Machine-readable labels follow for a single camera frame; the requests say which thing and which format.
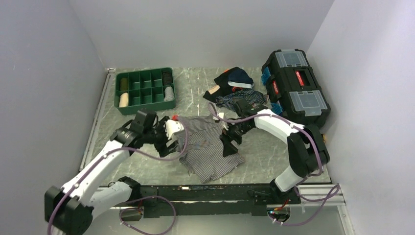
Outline grey striped underwear orange trim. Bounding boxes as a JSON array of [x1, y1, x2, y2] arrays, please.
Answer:
[[175, 115, 245, 184]]

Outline black underwear tan patch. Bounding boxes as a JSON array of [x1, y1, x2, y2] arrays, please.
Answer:
[[203, 67, 240, 103]]

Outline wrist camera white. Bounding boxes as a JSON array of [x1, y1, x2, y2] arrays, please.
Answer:
[[165, 115, 184, 140], [213, 112, 229, 130]]

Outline cream rolled underwear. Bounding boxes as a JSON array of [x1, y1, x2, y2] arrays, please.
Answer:
[[118, 92, 129, 108]]

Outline green divided organizer tray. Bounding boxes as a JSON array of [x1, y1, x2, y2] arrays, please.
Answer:
[[114, 67, 177, 116]]

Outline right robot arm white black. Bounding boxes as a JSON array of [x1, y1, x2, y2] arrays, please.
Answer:
[[210, 99, 330, 203]]

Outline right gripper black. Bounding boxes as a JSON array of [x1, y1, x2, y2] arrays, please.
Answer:
[[220, 120, 254, 157]]

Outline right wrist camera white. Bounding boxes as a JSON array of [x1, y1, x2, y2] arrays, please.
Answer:
[[213, 112, 229, 130]]

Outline grey striped rolled underwear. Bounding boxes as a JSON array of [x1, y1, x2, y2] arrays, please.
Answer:
[[163, 86, 175, 102]]

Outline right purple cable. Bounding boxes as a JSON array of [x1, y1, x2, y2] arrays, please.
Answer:
[[207, 102, 341, 228]]

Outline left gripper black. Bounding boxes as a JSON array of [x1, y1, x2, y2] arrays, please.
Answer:
[[143, 116, 179, 157]]

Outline black rolled underwear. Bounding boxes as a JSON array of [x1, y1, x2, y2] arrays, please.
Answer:
[[161, 71, 174, 86]]

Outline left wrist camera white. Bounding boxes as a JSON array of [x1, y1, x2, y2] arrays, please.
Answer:
[[165, 115, 184, 140]]

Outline olive rolled underwear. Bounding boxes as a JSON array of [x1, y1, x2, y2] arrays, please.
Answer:
[[119, 77, 129, 92]]

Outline dark navy underwear white band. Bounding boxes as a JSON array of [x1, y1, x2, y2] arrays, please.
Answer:
[[228, 67, 254, 89]]

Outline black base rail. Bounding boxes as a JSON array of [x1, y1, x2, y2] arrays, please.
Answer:
[[117, 183, 300, 218]]

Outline black toolbox clear lids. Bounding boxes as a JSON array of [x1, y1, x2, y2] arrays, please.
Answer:
[[261, 49, 331, 128]]

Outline aluminium frame rail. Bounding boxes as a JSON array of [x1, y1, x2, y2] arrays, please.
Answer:
[[51, 183, 347, 235]]

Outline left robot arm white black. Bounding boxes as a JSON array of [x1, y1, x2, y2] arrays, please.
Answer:
[[44, 110, 185, 235]]

